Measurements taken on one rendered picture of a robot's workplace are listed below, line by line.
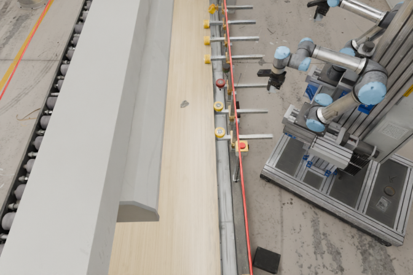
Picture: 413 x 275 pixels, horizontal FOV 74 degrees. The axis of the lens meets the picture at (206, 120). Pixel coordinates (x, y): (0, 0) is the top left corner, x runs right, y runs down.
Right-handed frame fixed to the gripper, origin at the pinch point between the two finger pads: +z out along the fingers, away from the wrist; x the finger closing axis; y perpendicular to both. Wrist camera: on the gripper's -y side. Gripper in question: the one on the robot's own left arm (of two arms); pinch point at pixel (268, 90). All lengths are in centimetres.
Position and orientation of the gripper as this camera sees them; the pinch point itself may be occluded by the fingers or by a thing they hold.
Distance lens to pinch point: 183.2
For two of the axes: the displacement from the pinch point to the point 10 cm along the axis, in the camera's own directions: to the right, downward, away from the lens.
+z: 0.2, 5.6, 8.3
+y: 8.5, 4.3, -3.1
